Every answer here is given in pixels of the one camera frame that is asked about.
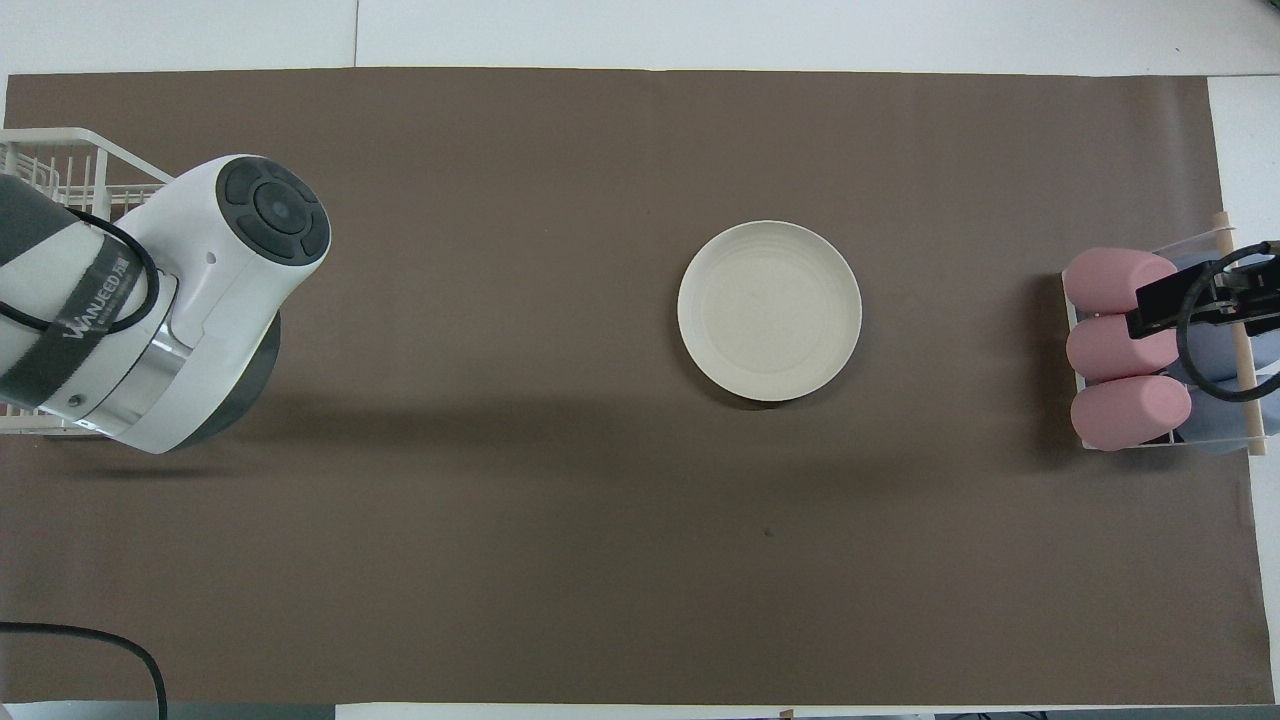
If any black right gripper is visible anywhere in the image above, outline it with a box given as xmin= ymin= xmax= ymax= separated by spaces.
xmin=1128 ymin=240 xmax=1280 ymax=341

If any cream round plate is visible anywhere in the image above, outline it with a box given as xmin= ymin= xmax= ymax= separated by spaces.
xmin=677 ymin=220 xmax=863 ymax=403

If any blue plastic cup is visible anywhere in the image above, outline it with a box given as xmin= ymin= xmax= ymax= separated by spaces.
xmin=1170 ymin=315 xmax=1280 ymax=386
xmin=1185 ymin=395 xmax=1280 ymax=456

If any pink plastic cup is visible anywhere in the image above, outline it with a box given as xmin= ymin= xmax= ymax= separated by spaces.
xmin=1070 ymin=375 xmax=1193 ymax=452
xmin=1066 ymin=313 xmax=1185 ymax=383
xmin=1063 ymin=248 xmax=1179 ymax=316

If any white cup rack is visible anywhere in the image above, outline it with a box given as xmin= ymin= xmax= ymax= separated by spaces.
xmin=1062 ymin=212 xmax=1271 ymax=459

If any brown table mat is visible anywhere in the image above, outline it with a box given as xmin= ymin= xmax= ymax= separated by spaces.
xmin=0 ymin=68 xmax=1276 ymax=706

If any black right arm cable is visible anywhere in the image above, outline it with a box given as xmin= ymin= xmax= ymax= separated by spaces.
xmin=1175 ymin=245 xmax=1280 ymax=403

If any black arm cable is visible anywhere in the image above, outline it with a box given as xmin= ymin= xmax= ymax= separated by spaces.
xmin=1175 ymin=245 xmax=1280 ymax=403
xmin=0 ymin=205 xmax=161 ymax=336

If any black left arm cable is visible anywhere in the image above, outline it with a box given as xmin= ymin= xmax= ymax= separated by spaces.
xmin=0 ymin=205 xmax=161 ymax=336

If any black loose cable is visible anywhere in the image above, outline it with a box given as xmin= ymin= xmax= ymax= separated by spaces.
xmin=0 ymin=622 xmax=168 ymax=720

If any white wire dish rack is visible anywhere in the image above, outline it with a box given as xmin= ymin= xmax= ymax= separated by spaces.
xmin=0 ymin=128 xmax=176 ymax=436

